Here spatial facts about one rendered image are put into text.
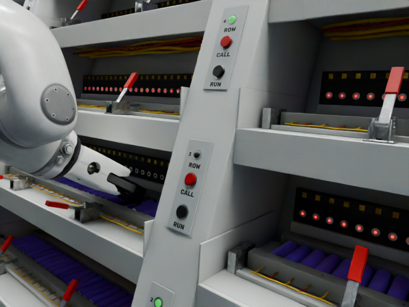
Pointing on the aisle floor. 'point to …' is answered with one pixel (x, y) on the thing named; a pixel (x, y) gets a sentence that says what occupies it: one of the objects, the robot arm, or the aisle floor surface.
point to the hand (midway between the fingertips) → (128, 191)
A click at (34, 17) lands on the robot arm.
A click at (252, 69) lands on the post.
